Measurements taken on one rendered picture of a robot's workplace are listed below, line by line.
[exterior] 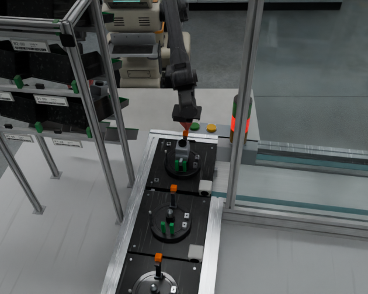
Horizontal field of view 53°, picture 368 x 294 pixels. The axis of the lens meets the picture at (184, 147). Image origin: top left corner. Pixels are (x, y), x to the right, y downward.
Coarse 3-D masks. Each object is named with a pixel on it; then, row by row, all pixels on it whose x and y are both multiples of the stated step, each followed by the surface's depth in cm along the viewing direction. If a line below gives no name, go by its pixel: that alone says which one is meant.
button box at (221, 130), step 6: (204, 126) 154; (216, 126) 154; (222, 126) 154; (228, 126) 154; (192, 132) 152; (198, 132) 152; (204, 132) 152; (210, 132) 151; (216, 132) 152; (222, 132) 152; (228, 132) 151
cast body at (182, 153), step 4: (180, 140) 131; (184, 140) 131; (176, 144) 131; (180, 144) 129; (184, 144) 129; (188, 144) 131; (176, 148) 129; (180, 148) 129; (184, 148) 129; (188, 148) 131; (176, 152) 131; (180, 152) 130; (184, 152) 130; (188, 152) 132; (176, 156) 131; (180, 156) 131; (184, 156) 131; (188, 156) 134; (180, 160) 131; (184, 160) 132; (180, 164) 131
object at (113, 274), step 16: (144, 160) 142; (144, 176) 137; (128, 208) 128; (128, 224) 124; (208, 224) 123; (128, 240) 119; (208, 240) 119; (112, 256) 116; (208, 256) 115; (112, 272) 112; (208, 272) 112; (112, 288) 109; (208, 288) 108
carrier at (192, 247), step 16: (144, 192) 131; (160, 192) 131; (144, 208) 126; (160, 208) 124; (176, 208) 124; (192, 208) 126; (208, 208) 126; (144, 224) 122; (160, 224) 120; (176, 224) 120; (192, 224) 122; (144, 240) 118; (160, 240) 118; (176, 240) 118; (192, 240) 118; (176, 256) 114; (192, 256) 112
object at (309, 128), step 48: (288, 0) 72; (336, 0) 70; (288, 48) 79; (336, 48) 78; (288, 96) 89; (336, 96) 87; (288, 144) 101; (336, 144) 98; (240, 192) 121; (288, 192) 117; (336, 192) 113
